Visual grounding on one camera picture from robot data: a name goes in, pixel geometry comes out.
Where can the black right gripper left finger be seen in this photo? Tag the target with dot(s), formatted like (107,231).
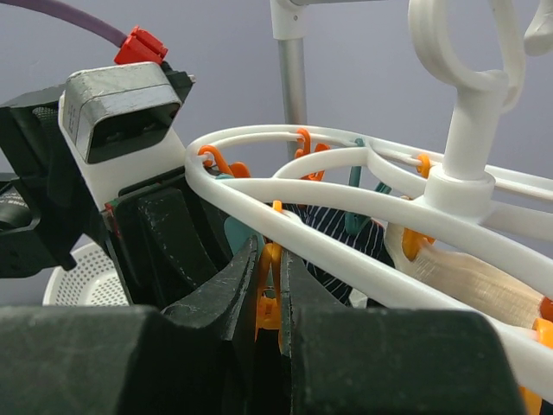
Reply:
(194,357)

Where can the teal clothes peg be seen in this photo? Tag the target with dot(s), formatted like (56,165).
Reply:
(237,233)
(355,221)

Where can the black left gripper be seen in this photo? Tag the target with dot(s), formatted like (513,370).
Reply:
(163,239)

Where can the white perforated plastic basket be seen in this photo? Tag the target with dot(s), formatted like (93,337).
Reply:
(94,281)

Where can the white clip hanger frame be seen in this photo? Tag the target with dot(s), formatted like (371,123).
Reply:
(454,205)

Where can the navy underwear with cream waistband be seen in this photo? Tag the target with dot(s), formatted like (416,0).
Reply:
(470,281)

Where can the striped navy underwear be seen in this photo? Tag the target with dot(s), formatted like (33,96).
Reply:
(370,240)

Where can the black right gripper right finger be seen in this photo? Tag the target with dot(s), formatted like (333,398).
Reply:
(387,361)

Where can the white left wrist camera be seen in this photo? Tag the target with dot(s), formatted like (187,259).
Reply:
(117,122)

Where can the white and grey clothes rack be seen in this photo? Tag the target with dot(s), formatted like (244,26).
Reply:
(289,27)

